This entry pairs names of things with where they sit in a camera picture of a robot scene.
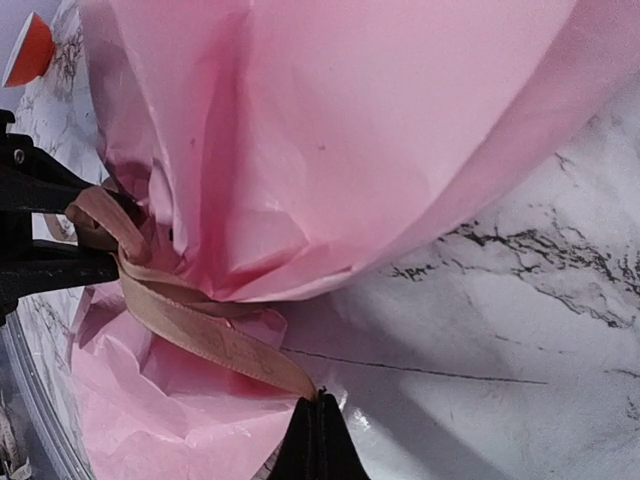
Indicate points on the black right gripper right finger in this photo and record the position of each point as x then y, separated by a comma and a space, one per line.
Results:
337, 458

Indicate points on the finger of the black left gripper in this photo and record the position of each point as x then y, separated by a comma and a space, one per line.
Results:
32, 181
42, 266

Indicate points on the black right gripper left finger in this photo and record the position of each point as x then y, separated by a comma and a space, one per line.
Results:
297, 456

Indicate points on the beige raffia ribbon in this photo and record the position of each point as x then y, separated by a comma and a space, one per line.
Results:
170, 308

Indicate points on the pink wrapping paper sheet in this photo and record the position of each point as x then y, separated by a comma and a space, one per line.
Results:
430, 207

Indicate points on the white bowl with red outside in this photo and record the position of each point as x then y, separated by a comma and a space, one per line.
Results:
31, 54

